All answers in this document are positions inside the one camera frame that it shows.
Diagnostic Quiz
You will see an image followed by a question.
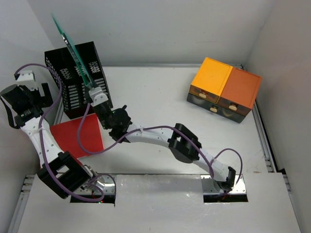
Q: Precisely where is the red notebook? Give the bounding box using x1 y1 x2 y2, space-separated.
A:
50 114 104 158

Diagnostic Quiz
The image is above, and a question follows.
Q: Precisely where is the green notebook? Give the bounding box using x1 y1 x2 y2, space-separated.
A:
51 13 95 89

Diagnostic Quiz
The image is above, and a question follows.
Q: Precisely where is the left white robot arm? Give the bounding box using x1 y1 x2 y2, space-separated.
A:
0 83 104 202

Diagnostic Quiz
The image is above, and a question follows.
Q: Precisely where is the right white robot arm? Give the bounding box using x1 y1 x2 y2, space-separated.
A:
92 103 236 192

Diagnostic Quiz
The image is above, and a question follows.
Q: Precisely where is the right metal arm base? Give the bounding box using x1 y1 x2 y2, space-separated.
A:
201 175 246 195

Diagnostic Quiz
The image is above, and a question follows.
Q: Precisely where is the left metal arm base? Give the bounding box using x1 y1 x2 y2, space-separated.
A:
79 174 117 196

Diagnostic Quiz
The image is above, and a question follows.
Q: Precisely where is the black mesh file organizer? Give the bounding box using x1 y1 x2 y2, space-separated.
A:
44 41 113 119

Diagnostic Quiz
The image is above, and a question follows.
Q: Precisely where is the yellow drawer box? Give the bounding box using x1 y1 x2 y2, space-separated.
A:
189 57 233 103

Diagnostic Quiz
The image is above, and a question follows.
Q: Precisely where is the orange drawer box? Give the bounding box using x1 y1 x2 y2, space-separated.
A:
218 68 262 116

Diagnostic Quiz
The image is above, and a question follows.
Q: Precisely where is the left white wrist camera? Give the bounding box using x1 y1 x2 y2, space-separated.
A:
14 70 35 82

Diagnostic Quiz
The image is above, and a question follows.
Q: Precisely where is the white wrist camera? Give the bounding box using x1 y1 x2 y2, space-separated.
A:
14 70 35 82
88 86 108 107

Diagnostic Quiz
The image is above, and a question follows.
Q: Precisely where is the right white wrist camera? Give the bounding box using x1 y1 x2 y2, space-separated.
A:
88 86 108 107

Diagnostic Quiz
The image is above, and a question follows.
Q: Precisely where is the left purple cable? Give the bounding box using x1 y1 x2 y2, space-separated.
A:
14 63 105 203

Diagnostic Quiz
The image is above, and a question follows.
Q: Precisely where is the purple cable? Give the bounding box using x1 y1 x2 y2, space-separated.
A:
77 103 244 197
14 63 105 203

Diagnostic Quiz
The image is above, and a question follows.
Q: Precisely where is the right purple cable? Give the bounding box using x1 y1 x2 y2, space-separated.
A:
77 103 244 197

